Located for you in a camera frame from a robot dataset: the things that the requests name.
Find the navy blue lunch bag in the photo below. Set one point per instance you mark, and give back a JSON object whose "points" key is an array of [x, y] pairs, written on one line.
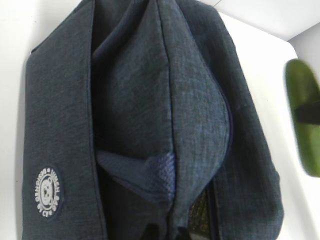
{"points": [[133, 108]]}

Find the green cucumber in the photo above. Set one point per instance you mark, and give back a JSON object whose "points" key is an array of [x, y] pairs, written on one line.
{"points": [[303, 92]]}

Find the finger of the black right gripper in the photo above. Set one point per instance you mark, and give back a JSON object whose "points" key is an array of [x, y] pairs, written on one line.
{"points": [[308, 113]]}

